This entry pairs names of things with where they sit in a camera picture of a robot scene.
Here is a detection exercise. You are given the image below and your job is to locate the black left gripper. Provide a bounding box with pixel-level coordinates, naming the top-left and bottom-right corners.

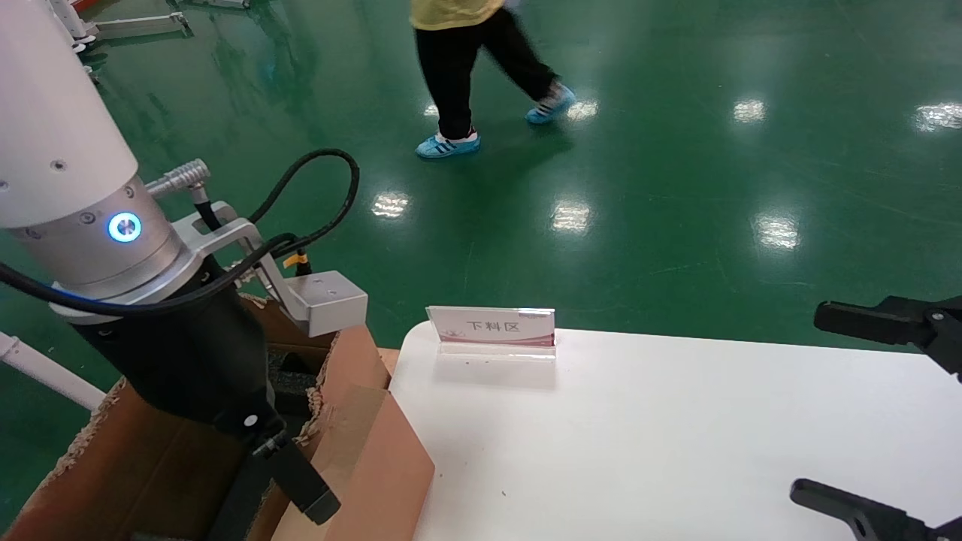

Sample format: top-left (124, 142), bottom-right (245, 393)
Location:
top-left (71, 255), bottom-right (341, 526)

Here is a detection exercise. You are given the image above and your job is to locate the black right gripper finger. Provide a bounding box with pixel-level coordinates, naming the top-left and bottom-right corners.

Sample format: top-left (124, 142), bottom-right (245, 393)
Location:
top-left (789, 478), bottom-right (962, 541)
top-left (814, 295), bottom-right (962, 376)

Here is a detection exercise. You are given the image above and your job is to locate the small cardboard box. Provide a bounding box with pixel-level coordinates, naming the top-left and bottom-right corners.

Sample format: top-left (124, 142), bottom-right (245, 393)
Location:
top-left (248, 385), bottom-right (436, 541)

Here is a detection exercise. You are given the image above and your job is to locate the large torn cardboard box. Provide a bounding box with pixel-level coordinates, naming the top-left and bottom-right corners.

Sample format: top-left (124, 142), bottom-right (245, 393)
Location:
top-left (0, 295), bottom-right (392, 541)

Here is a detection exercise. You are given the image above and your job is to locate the black foam insert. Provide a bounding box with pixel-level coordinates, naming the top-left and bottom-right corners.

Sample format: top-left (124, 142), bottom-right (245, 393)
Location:
top-left (207, 342), bottom-right (333, 541)

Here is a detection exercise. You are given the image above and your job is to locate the acrylic table sign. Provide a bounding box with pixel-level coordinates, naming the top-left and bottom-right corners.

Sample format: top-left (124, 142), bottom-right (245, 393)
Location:
top-left (425, 305), bottom-right (558, 361)

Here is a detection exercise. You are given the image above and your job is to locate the white metal pipe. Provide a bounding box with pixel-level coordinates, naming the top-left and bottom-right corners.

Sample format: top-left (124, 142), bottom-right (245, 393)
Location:
top-left (0, 331), bottom-right (107, 411)

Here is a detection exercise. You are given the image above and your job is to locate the person in yellow shirt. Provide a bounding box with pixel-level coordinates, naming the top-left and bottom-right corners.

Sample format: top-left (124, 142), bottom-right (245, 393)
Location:
top-left (410, 0), bottom-right (578, 160)

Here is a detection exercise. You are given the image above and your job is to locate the white stand leg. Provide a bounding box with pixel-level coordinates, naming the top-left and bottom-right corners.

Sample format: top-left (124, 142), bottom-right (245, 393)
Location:
top-left (47, 0), bottom-right (99, 44)

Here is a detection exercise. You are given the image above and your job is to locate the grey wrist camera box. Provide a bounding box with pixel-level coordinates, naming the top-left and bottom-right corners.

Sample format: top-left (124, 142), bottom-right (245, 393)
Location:
top-left (171, 201), bottom-right (370, 338)

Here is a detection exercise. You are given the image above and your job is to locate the thick black braided cable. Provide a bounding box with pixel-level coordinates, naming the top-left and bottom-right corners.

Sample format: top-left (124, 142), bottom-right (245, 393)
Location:
top-left (147, 159), bottom-right (224, 231)

